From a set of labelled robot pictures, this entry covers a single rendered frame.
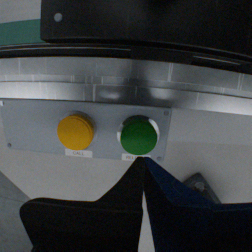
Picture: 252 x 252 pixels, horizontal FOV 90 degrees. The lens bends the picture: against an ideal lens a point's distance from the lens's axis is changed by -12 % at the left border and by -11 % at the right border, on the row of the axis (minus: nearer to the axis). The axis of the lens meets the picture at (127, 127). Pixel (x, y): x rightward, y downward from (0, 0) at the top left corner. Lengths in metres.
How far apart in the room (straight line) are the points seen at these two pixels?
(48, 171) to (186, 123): 0.31
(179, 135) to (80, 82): 0.20
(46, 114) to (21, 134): 0.05
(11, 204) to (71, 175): 1.97
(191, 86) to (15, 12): 0.25
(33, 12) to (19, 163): 0.30
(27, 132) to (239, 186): 0.44
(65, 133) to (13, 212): 2.26
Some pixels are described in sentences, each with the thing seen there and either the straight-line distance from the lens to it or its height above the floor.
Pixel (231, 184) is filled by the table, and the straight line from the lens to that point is 0.41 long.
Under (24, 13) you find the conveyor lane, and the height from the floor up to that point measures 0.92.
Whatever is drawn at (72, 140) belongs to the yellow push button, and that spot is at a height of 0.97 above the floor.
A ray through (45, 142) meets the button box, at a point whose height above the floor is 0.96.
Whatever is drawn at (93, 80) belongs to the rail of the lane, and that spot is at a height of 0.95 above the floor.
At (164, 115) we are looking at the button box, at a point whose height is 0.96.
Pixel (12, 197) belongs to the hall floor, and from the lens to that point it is 2.17.
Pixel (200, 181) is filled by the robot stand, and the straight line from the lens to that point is 0.34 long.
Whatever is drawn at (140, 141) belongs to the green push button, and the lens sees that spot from 0.15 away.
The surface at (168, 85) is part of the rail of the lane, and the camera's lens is 0.16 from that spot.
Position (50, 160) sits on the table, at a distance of 0.34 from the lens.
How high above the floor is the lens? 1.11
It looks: 72 degrees down
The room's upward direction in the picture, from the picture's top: 175 degrees counter-clockwise
